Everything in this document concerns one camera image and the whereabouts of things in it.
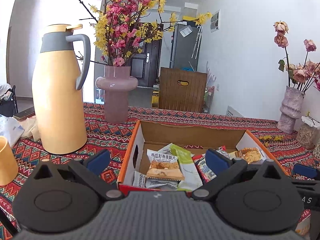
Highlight silver red snack bag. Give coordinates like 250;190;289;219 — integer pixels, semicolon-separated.
192;146;228;183

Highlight tan oat crisp packet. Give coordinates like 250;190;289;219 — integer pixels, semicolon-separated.
132;171;179;190

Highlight patterned red tablecloth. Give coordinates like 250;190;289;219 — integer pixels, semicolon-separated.
1;103;319;225

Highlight green snack packet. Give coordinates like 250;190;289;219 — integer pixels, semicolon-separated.
160;143;203;191

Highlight red cardboard snack box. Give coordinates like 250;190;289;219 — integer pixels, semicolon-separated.
117;120;279;195

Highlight oat crisp packet in box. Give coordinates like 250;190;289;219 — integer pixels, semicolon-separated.
235;147;263;164

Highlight white oat snack packet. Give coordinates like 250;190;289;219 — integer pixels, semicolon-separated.
146;150;185;181

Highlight clear seed container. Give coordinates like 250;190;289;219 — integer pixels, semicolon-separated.
296;115;319;149

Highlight fallen yellow flowers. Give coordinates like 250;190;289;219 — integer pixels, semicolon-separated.
258;135;284;147

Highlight yellow thermos jug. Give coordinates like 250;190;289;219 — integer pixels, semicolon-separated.
32;24;91;155

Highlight cream cloth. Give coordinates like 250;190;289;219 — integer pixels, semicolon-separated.
19;116;40;141

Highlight brown wooden chair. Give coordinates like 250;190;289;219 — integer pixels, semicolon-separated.
158;68;207;113

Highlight yellow ceramic mug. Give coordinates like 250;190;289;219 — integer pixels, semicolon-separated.
0;136;18;186

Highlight purple textured vase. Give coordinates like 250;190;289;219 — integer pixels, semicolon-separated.
277;86;305;134

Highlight white blue tissue pack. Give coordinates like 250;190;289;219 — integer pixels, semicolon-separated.
0;115;24;147

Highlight dark brown door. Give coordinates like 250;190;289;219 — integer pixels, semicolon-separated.
130;38;162;88

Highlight dried pink roses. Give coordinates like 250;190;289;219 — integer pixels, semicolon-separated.
273;21;319;94

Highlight grey refrigerator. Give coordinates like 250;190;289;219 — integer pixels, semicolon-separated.
170;21;202;72

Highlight pink and yellow blossom branches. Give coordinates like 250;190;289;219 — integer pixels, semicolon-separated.
65;0;213;67

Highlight pink glass ring vase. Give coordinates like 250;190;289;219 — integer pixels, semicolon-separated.
95;66;138;124

